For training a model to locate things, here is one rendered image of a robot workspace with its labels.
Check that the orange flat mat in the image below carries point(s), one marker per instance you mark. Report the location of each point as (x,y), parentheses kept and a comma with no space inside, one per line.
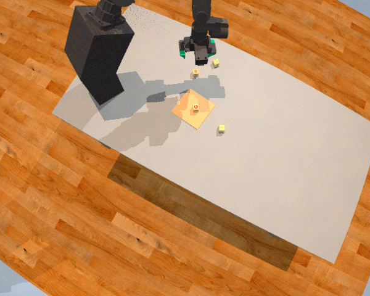
(184,109)

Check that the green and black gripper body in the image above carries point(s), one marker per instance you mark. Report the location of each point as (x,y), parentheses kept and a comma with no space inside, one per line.
(185,43)

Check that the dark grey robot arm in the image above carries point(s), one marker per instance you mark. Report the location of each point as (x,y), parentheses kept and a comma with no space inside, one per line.
(107,13)

